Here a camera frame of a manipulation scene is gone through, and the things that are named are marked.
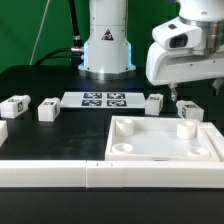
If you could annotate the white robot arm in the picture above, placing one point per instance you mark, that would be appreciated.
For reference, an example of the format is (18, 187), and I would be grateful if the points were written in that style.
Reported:
(107, 53)

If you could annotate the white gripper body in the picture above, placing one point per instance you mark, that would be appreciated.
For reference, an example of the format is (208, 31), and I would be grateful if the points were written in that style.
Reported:
(186, 50)

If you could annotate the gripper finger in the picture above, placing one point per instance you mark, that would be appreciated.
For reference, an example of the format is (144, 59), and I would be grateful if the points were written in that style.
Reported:
(174, 92)
(218, 83)

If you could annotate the white square tabletop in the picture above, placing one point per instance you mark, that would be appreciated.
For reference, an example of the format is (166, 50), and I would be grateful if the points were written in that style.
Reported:
(158, 139)

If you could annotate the white U-shaped obstacle fence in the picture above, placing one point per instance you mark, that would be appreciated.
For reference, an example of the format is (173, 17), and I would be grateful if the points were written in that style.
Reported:
(93, 174)

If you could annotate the white plate with four tags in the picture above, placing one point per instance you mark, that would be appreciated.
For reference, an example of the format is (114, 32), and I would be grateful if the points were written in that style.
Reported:
(103, 100)

